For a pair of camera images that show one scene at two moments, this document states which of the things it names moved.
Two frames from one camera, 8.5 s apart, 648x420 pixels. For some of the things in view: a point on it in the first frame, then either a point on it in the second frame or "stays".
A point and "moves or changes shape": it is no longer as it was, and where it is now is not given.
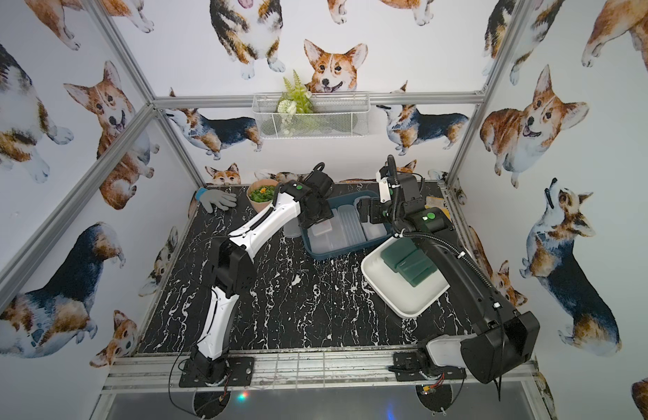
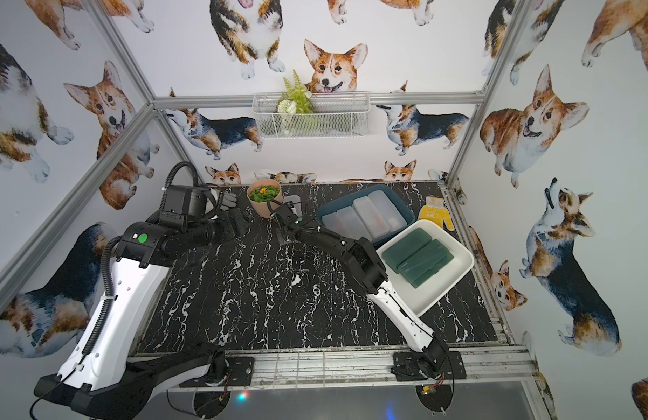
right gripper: [364, 209] -> [281, 235]
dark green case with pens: [396, 251] stays
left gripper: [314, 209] -> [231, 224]
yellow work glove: [438, 202] stays
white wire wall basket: [334, 115] stays
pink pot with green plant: [261, 192] stays
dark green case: [416, 267] stays
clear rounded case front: [373, 231] moves or changes shape
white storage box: [394, 290] stays
